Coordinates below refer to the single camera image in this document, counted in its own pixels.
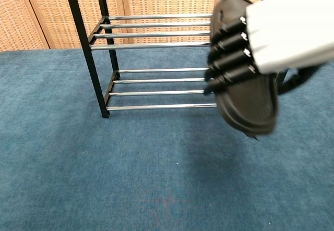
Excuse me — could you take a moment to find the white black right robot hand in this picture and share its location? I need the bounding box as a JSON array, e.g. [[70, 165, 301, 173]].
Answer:
[[203, 0, 334, 98]]

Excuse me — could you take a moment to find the black rubber slipper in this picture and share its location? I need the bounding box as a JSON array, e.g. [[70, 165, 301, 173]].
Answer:
[[209, 0, 326, 141]]

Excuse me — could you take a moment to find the black chrome-bar shoe rack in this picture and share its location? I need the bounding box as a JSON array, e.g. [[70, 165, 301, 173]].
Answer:
[[62, 0, 288, 119]]

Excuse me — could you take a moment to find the blue carpet table cover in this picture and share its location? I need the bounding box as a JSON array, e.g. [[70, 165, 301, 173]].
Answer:
[[0, 43, 334, 231]]

